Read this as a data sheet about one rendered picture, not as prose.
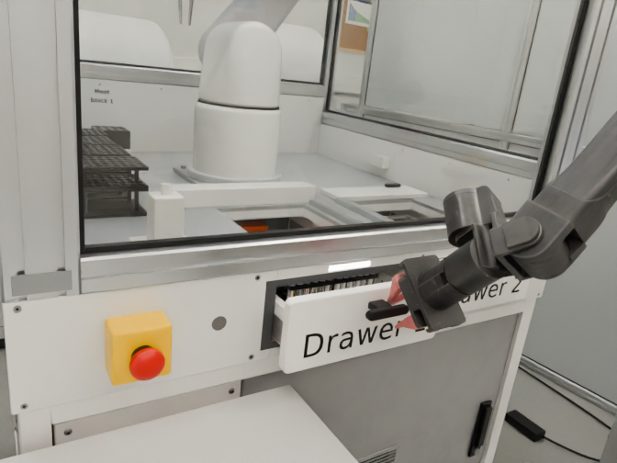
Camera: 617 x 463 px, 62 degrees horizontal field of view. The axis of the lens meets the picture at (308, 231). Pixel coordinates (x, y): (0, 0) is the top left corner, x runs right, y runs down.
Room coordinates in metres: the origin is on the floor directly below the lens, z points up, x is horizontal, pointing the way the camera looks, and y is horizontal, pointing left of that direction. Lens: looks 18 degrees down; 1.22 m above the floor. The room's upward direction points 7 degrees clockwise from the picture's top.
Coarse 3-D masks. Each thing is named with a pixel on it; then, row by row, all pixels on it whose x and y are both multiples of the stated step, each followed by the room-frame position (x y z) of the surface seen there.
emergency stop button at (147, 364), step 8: (144, 352) 0.51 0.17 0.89; (152, 352) 0.52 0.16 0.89; (160, 352) 0.52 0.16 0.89; (136, 360) 0.50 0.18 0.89; (144, 360) 0.51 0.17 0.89; (152, 360) 0.51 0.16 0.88; (160, 360) 0.52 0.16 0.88; (136, 368) 0.50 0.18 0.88; (144, 368) 0.51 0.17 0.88; (152, 368) 0.51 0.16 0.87; (160, 368) 0.52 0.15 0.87; (136, 376) 0.50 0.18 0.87; (144, 376) 0.51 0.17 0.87; (152, 376) 0.51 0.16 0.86
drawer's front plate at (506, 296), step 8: (504, 280) 0.94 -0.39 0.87; (512, 280) 0.96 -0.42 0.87; (528, 280) 0.99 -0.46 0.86; (488, 288) 0.92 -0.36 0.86; (504, 288) 0.95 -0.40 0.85; (512, 288) 0.96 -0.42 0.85; (520, 288) 0.97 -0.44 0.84; (472, 296) 0.90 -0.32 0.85; (480, 296) 0.91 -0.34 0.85; (488, 296) 0.92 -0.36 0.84; (496, 296) 0.93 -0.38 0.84; (504, 296) 0.95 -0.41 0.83; (512, 296) 0.96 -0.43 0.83; (520, 296) 0.98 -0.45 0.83; (464, 304) 0.88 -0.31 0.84; (472, 304) 0.90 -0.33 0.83; (480, 304) 0.91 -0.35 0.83; (488, 304) 0.93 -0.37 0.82; (496, 304) 0.94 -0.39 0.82
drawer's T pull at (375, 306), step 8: (368, 304) 0.68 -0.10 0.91; (376, 304) 0.68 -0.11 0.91; (384, 304) 0.68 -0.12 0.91; (400, 304) 0.68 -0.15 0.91; (368, 312) 0.65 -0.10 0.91; (376, 312) 0.65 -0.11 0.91; (384, 312) 0.66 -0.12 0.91; (392, 312) 0.66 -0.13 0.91; (400, 312) 0.67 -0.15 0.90; (376, 320) 0.65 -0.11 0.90
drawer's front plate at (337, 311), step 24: (360, 288) 0.69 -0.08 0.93; (384, 288) 0.70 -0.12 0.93; (288, 312) 0.62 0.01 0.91; (312, 312) 0.63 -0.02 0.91; (336, 312) 0.65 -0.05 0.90; (360, 312) 0.68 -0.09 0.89; (408, 312) 0.73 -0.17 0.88; (288, 336) 0.61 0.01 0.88; (312, 336) 0.63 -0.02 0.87; (336, 336) 0.66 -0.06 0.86; (384, 336) 0.71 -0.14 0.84; (408, 336) 0.74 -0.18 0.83; (432, 336) 0.77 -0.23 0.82; (288, 360) 0.62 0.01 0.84; (312, 360) 0.64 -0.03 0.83; (336, 360) 0.66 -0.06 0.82
